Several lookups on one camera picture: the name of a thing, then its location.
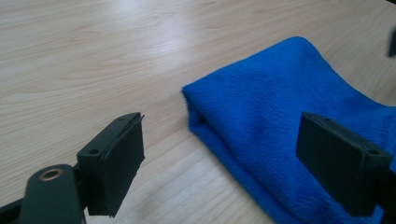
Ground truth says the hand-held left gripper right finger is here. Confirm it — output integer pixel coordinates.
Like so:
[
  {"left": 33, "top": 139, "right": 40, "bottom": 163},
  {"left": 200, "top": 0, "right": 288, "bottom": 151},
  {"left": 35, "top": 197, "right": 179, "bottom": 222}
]
[{"left": 294, "top": 111, "right": 394, "bottom": 217}]

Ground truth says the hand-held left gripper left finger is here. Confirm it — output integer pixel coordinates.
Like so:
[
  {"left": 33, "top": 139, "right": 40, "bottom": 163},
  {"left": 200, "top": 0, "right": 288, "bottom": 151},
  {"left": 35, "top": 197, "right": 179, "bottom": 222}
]
[{"left": 76, "top": 111, "right": 147, "bottom": 218}]

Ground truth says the blue microfibre cloth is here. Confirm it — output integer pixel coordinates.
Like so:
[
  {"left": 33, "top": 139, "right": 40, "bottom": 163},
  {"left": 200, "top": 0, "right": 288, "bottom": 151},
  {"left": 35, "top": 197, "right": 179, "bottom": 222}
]
[{"left": 180, "top": 35, "right": 396, "bottom": 224}]

